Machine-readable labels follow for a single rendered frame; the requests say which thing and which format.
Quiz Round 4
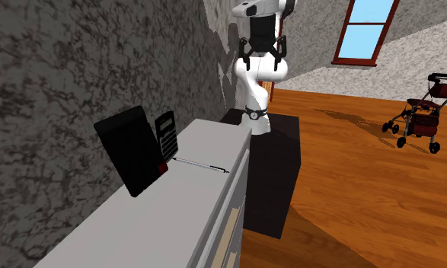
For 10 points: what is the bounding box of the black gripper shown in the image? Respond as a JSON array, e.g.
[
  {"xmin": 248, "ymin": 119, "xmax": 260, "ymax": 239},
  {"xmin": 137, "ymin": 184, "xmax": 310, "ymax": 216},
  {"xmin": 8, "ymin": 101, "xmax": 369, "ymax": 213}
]
[{"xmin": 238, "ymin": 14, "xmax": 289, "ymax": 72}]

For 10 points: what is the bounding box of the red framed window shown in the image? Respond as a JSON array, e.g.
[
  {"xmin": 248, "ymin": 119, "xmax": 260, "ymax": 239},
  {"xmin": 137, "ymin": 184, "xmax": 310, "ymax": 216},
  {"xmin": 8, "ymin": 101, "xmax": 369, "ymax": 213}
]
[{"xmin": 330, "ymin": 0, "xmax": 401, "ymax": 68}]

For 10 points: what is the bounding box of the dark robot stand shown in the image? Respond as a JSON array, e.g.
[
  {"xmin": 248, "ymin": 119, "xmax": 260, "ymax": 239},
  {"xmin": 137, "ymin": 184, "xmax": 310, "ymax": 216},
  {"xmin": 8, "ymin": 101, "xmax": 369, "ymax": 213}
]
[{"xmin": 219, "ymin": 107, "xmax": 302, "ymax": 241}]

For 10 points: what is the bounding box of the black calculator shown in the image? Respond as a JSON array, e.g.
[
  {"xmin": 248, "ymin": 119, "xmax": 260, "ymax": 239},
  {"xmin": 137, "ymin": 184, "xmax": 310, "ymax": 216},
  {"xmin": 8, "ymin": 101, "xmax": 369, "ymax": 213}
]
[{"xmin": 154, "ymin": 110, "xmax": 180, "ymax": 164}]

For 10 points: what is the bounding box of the slim white and black pen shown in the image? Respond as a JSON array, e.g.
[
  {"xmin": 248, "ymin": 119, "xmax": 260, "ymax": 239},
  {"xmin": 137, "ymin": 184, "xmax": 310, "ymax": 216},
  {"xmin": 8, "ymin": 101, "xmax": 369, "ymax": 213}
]
[{"xmin": 171, "ymin": 156, "xmax": 231, "ymax": 174}]

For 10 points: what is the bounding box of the black tablet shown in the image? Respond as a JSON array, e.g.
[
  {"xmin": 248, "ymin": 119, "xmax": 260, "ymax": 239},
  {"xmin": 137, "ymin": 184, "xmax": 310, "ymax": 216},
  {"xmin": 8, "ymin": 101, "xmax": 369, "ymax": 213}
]
[{"xmin": 93, "ymin": 105, "xmax": 170, "ymax": 199}]

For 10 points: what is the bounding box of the red rollator walker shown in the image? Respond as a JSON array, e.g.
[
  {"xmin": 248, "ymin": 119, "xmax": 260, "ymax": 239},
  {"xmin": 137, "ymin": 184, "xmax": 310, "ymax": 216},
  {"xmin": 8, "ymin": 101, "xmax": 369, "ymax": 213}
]
[{"xmin": 381, "ymin": 72, "xmax": 447, "ymax": 155}]

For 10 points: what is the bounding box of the grey chest of drawers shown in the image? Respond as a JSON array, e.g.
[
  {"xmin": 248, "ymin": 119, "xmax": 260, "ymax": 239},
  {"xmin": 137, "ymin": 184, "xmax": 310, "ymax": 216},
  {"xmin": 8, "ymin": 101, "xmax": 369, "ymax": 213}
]
[{"xmin": 33, "ymin": 118, "xmax": 254, "ymax": 268}]

